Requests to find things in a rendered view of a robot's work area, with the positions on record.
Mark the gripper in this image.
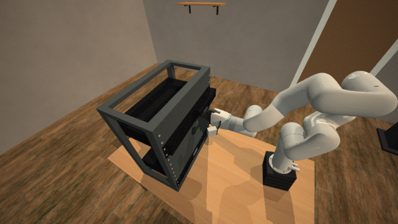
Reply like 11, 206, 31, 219
199, 108, 232, 130

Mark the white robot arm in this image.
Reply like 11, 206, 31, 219
228, 71, 398, 174

